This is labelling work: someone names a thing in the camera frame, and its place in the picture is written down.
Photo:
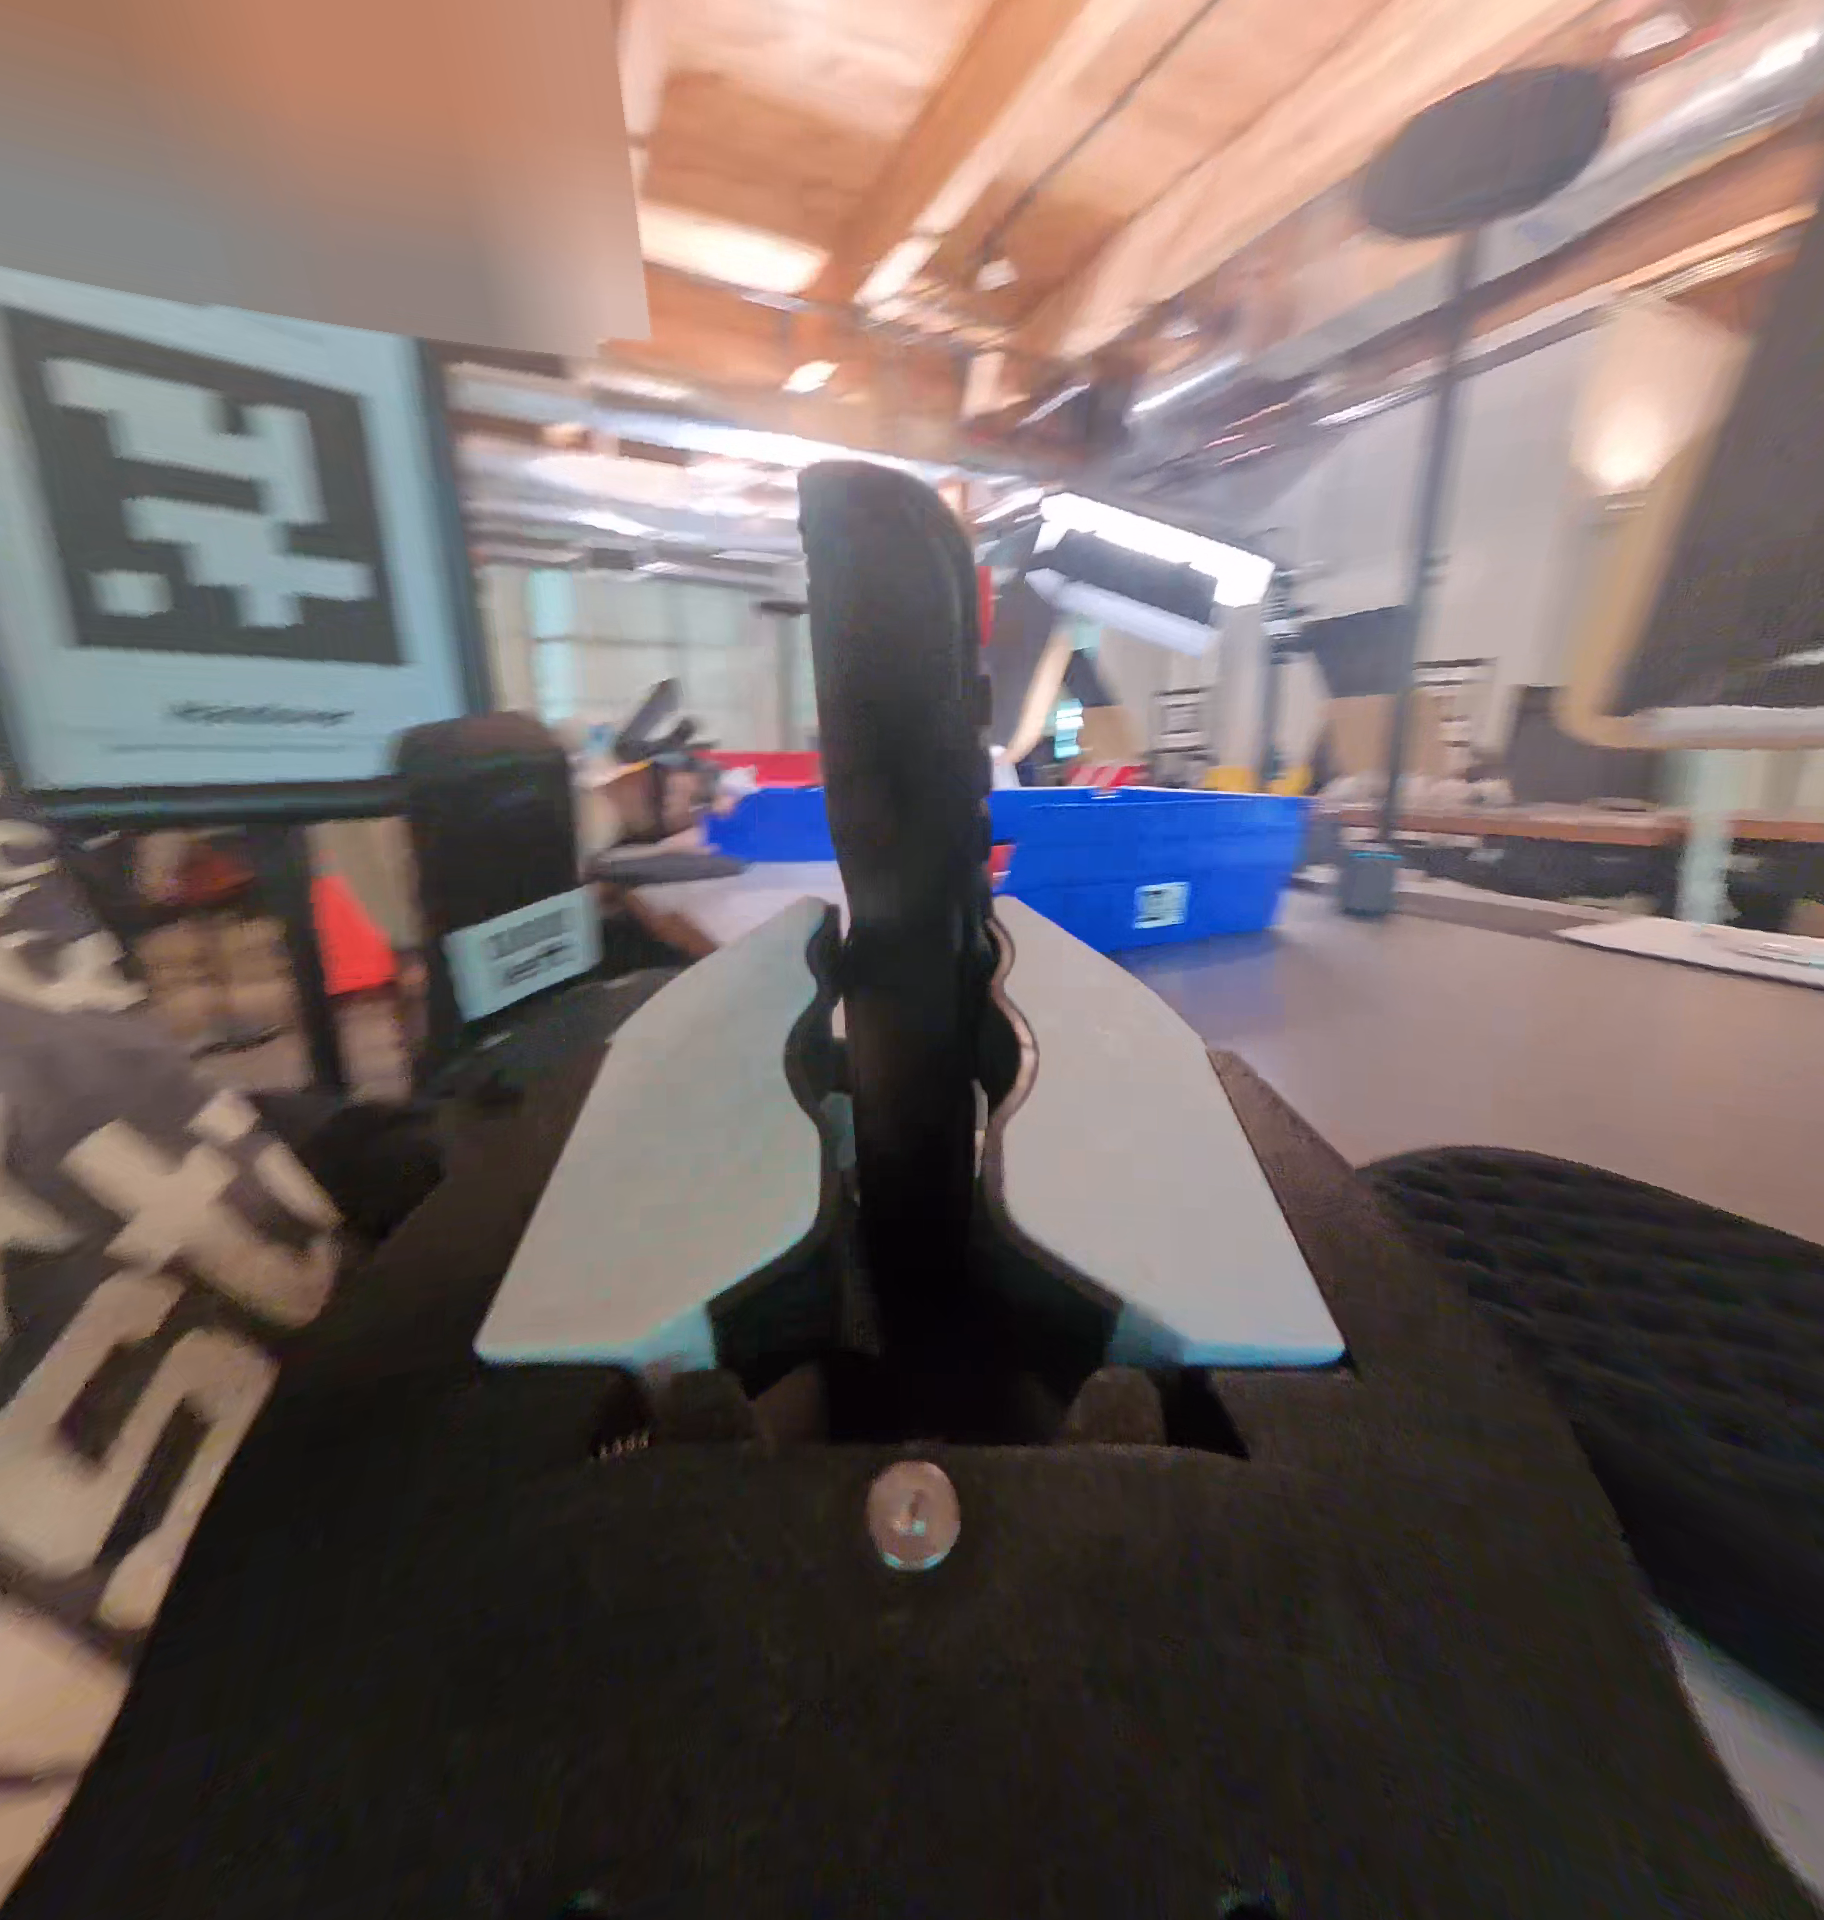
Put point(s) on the studio light panel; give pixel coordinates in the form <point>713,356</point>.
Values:
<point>1152,533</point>

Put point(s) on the black foam pad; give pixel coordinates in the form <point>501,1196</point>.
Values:
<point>1677,1350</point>

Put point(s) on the black remote control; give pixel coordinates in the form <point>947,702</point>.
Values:
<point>890,675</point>

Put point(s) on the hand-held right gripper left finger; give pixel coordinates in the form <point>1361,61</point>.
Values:
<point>656,1185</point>

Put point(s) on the small black device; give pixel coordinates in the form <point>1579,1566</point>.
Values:
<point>1369,885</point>

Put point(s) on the black framed marker sign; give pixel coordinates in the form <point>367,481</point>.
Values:
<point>41,675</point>

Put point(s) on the black disc floor stand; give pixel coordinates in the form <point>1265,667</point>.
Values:
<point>1481,150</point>

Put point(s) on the blue plastic storage bin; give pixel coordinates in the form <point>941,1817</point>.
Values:
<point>762,825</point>
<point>1152,840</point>

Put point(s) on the orange traffic cone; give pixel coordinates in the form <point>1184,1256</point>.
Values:
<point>350,945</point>

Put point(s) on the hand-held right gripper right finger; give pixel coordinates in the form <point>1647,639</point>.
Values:
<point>1152,1185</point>

